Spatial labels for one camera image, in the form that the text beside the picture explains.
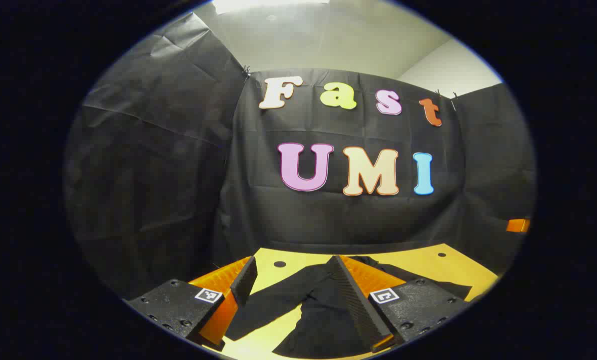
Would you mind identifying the ceiling light panel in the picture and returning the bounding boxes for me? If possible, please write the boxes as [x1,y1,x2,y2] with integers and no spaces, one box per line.
[212,0,330,14]

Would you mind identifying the black backdrop cloth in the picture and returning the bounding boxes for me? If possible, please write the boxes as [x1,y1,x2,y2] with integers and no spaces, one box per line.
[63,12,536,301]

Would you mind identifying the black coat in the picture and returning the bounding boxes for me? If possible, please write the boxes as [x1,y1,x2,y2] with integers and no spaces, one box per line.
[225,255,473,359]

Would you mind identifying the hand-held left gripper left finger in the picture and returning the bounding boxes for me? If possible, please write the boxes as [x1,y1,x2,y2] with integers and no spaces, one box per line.
[123,256,258,351]

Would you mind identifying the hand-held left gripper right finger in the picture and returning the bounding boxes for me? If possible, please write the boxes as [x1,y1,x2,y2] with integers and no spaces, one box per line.
[327,255,471,353]

